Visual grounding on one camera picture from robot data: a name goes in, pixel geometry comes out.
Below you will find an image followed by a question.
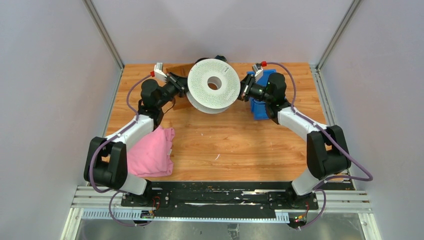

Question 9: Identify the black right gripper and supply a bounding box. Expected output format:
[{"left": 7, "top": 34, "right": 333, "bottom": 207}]
[{"left": 223, "top": 74, "right": 272, "bottom": 104}]

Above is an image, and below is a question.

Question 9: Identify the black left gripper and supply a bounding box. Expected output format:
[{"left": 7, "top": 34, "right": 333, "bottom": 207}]
[{"left": 156, "top": 72, "right": 201, "bottom": 110}]

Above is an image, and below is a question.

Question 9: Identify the grey perforated cable spool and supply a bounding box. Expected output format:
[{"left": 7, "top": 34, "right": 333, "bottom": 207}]
[{"left": 187, "top": 58, "right": 241, "bottom": 114}]

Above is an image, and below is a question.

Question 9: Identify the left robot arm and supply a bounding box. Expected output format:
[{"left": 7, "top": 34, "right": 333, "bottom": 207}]
[{"left": 83, "top": 72, "right": 189, "bottom": 207}]

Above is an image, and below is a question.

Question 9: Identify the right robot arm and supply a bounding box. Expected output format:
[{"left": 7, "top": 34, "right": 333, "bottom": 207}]
[{"left": 238, "top": 72, "right": 352, "bottom": 209}]

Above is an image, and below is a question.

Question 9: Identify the wooden divided tray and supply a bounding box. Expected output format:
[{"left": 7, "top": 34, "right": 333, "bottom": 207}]
[{"left": 165, "top": 63, "right": 193, "bottom": 111}]

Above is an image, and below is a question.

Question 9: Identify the blue plastic bin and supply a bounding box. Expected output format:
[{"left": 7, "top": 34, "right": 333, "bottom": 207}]
[{"left": 249, "top": 69, "right": 277, "bottom": 121}]

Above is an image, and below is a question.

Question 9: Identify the pink folded cloth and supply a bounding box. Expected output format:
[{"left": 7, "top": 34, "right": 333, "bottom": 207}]
[{"left": 127, "top": 126, "right": 175, "bottom": 178}]

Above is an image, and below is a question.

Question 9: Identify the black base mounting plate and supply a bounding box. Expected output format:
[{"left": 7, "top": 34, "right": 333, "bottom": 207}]
[{"left": 112, "top": 181, "right": 319, "bottom": 219}]

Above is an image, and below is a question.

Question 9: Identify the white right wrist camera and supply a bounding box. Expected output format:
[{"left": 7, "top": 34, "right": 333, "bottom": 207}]
[{"left": 252, "top": 62, "right": 264, "bottom": 81}]

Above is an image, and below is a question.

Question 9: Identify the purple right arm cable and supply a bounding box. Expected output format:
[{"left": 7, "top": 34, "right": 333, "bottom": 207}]
[{"left": 260, "top": 60, "right": 374, "bottom": 230}]

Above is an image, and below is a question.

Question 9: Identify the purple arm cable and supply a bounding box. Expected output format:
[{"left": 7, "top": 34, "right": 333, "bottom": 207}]
[
  {"left": 260, "top": 60, "right": 374, "bottom": 230},
  {"left": 88, "top": 71, "right": 157, "bottom": 227}
]

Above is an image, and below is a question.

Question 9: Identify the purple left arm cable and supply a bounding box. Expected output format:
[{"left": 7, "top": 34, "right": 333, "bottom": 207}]
[{"left": 88, "top": 71, "right": 157, "bottom": 227}]

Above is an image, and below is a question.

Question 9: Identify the aluminium frame rail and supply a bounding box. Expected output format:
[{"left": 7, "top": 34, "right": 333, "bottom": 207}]
[{"left": 71, "top": 187, "right": 372, "bottom": 224}]

